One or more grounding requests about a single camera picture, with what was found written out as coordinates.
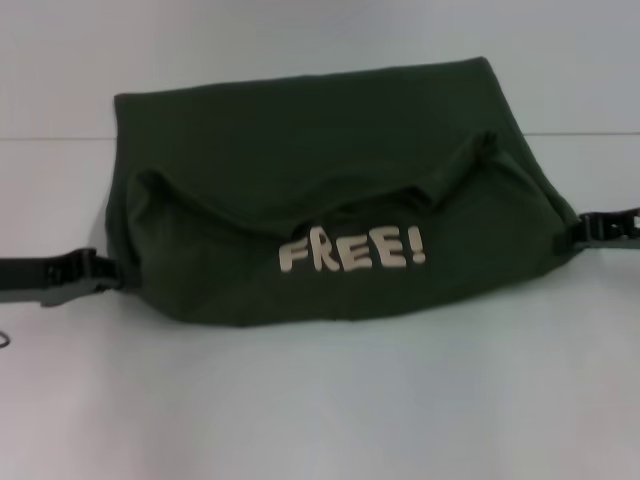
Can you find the dark green shirt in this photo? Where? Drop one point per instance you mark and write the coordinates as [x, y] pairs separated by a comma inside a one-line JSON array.
[[225, 150]]

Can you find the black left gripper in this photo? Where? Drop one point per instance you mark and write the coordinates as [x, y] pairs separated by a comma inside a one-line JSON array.
[[45, 277]]

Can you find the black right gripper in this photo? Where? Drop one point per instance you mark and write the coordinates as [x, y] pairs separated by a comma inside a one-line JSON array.
[[620, 232]]

